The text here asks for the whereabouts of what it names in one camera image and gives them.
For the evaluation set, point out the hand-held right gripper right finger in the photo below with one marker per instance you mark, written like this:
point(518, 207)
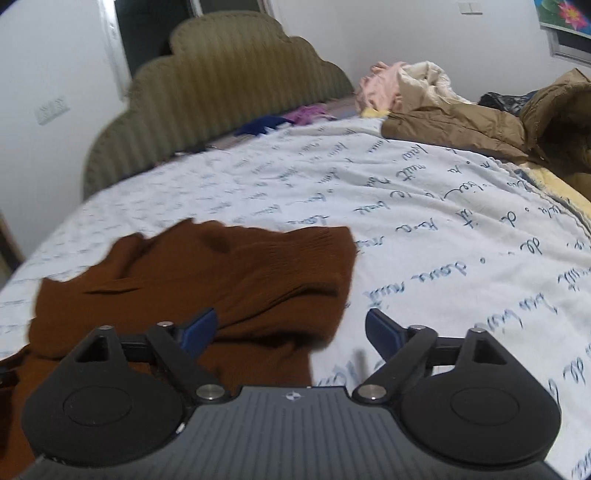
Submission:
point(381, 330)

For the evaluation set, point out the white wall switch panel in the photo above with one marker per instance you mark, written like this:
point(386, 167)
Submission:
point(51, 110)

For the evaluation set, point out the pink cloth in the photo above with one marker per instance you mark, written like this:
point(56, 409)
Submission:
point(378, 87)

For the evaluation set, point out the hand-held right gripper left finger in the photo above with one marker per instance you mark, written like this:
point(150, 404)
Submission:
point(202, 325)

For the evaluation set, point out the purple cloth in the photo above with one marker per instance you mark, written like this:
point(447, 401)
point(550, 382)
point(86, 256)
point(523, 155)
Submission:
point(311, 114)

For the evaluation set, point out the cream white cloth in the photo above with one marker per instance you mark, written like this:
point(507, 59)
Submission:
point(429, 78)

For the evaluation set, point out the olive ribbed scalloped headboard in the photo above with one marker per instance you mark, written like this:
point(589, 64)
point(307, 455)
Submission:
point(207, 92)

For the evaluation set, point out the dark blue cloth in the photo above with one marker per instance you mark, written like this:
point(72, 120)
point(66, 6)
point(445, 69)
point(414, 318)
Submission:
point(263, 125)

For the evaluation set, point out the brown knit sweater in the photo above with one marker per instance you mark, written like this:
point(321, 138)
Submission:
point(207, 277)

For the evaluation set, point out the dark patterned cloth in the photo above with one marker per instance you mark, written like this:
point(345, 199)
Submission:
point(503, 99)

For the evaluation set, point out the yellow blanket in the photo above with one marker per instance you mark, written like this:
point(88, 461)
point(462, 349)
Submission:
point(556, 187)

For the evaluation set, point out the flower print poster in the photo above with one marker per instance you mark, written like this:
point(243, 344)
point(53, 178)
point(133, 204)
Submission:
point(565, 11)

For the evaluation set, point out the white script-print bedsheet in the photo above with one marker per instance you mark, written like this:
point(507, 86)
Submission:
point(415, 207)

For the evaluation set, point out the tan padded jacket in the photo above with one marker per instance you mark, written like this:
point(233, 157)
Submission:
point(461, 127)

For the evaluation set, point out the dark window white frame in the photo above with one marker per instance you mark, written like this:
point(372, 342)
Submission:
point(572, 44)
point(138, 37)

